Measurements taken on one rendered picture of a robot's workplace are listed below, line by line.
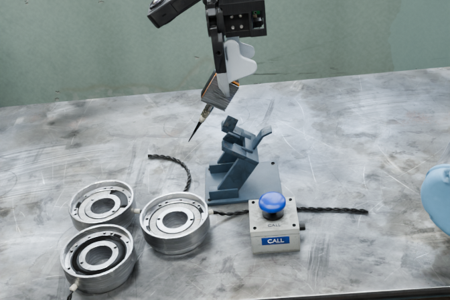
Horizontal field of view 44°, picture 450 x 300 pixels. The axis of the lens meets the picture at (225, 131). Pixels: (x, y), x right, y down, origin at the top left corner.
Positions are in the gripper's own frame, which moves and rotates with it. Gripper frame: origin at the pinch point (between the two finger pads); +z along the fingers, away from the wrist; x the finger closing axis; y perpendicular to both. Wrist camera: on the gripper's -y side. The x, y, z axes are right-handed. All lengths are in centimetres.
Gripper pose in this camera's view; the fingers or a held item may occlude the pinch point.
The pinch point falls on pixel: (221, 84)
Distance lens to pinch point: 84.6
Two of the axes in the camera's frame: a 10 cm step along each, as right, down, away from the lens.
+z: 1.1, 8.3, 5.4
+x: -0.2, -5.4, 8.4
